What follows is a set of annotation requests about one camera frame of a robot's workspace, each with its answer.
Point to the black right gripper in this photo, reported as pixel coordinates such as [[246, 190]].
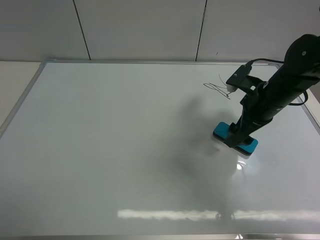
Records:
[[257, 111]]

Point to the black marker scribble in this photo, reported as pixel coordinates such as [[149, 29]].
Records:
[[221, 89]]

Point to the teal whiteboard eraser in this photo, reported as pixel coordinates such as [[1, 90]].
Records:
[[221, 132]]

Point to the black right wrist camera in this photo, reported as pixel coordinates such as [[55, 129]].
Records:
[[241, 79]]

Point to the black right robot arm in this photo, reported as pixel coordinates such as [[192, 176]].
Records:
[[300, 71]]

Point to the white framed whiteboard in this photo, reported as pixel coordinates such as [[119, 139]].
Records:
[[128, 149]]

